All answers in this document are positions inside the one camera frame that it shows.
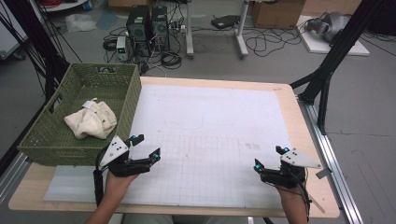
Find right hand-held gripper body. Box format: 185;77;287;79
261;147;322;189

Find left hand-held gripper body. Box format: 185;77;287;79
98;134;155;179

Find cream printed cloth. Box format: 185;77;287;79
64;97;119;140

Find green woven basket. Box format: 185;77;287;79
17;63;143;167

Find person's left hand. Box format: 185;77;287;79
104;170;140;201

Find person's right hand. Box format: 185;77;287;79
275;183;309;205

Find grey tape piece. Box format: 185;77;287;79
315;167;333;180

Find beige tape strip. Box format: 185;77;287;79
306;190;327;215

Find white grid mat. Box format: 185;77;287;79
43;83;309;210

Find person's light trousers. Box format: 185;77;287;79
120;214;255;224

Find small white power supply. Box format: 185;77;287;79
115;35;130;63

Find white floor board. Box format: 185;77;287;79
295;15;371;57

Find black metal stand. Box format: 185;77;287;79
0;0;71;103
289;0;387;136

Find black computer tower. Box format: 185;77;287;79
125;5;153;58
150;5;171;52

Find white desk leg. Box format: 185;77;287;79
234;0;250;60
184;0;196;60

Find clear plastic bag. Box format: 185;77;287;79
64;13;98;34

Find grey robot head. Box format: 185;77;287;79
305;11;351;44

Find large cardboard box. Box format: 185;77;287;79
250;0;308;30

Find black flat device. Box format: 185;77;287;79
210;14;243;30

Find flat cardboard box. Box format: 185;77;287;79
301;0;364;18

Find white round table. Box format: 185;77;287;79
40;0;90;13

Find white cabinet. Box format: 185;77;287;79
0;3;29;61

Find aluminium rail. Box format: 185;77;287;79
0;152;32;205
297;99;364;224

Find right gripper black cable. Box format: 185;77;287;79
292;174;313;222

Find coiled black cable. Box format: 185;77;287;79
160;50;183;70

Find tangled black floor cables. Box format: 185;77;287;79
244;26;304;58

